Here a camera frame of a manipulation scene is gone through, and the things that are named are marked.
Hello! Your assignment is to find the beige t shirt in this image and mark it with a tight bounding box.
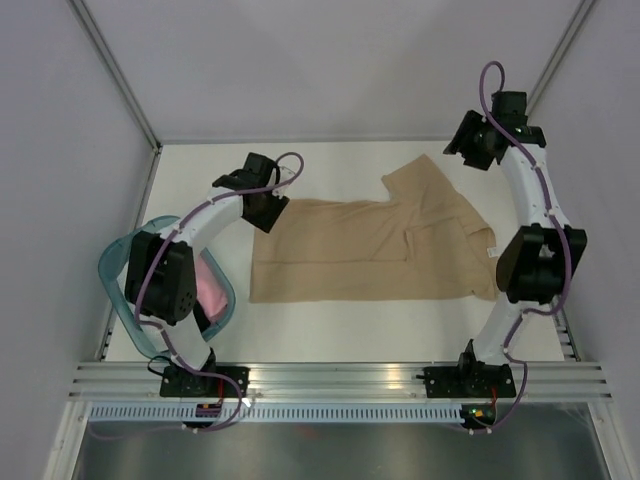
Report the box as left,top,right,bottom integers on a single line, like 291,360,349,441
249,155,499,303

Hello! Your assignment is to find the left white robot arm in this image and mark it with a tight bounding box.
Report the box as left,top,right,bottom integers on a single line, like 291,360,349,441
124,152,304,396

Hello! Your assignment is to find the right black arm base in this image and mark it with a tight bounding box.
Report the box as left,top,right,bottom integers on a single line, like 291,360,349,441
416,340,517,400

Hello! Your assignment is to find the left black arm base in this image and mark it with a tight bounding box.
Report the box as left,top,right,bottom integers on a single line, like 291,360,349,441
148,363,250,399

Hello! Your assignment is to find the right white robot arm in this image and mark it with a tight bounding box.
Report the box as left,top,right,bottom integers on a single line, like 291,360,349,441
444,91,587,395

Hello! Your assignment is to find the pink rolled t shirt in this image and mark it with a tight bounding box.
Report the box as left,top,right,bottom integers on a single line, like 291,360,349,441
195,256,229,323

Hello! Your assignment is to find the teal plastic basket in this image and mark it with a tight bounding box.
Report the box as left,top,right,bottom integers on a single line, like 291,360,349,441
98,215,236,362

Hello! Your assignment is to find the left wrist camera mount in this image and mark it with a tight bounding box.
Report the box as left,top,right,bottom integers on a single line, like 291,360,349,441
271,165,295,197

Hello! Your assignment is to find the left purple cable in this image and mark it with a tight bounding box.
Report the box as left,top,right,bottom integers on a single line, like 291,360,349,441
89,152,307,439

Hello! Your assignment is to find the purple cable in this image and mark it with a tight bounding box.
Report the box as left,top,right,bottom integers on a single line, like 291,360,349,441
89,152,307,439
464,60,576,435

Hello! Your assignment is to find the aluminium front rail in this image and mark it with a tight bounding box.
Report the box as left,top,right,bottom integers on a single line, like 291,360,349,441
67,362,613,403

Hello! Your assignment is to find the white slotted cable duct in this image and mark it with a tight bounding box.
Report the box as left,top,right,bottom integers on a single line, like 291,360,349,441
89,402,463,424

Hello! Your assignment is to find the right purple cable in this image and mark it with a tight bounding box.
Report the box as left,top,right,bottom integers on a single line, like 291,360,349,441
464,60,576,435

